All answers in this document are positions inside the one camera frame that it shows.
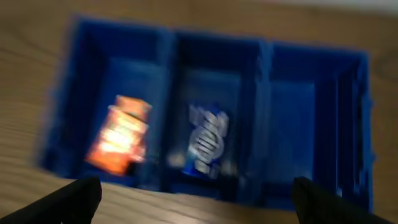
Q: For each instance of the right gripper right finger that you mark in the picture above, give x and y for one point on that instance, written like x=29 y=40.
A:
x=320 y=205

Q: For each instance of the blue candy pack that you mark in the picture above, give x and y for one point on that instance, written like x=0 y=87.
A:
x=206 y=140

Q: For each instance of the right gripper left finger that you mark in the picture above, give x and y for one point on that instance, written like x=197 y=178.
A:
x=68 y=202

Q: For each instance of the blue tray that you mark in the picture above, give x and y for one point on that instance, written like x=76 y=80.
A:
x=292 y=124

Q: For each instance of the orange candy box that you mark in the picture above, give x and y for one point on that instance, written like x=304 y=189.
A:
x=135 y=105
x=118 y=140

